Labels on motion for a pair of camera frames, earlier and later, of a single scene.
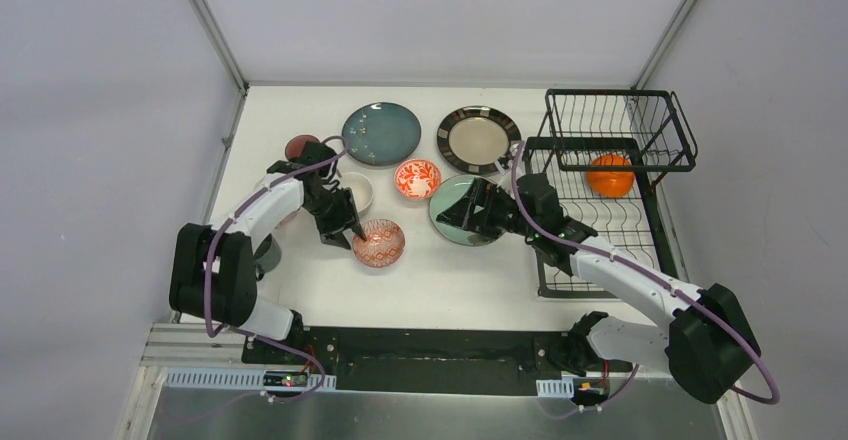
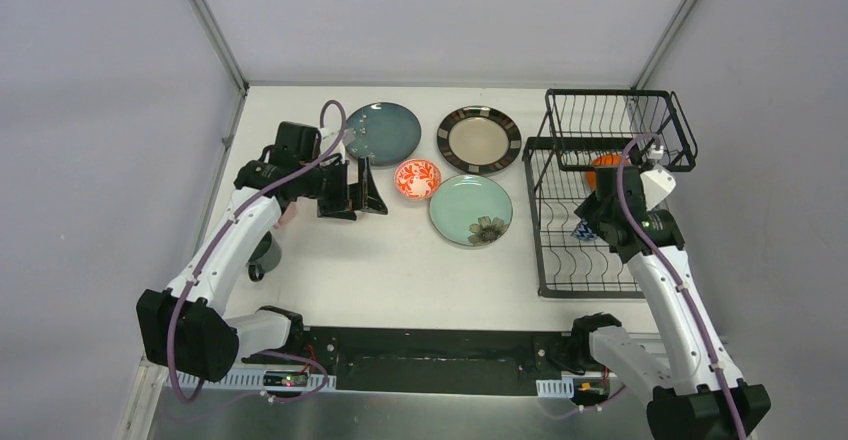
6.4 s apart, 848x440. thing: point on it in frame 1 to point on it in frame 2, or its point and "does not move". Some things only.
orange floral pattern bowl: (418, 179) does not move
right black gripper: (484, 194) to (590, 209)
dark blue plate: (381, 134) does not move
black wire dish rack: (603, 152) does not move
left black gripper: (337, 218) to (342, 190)
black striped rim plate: (474, 139) does not move
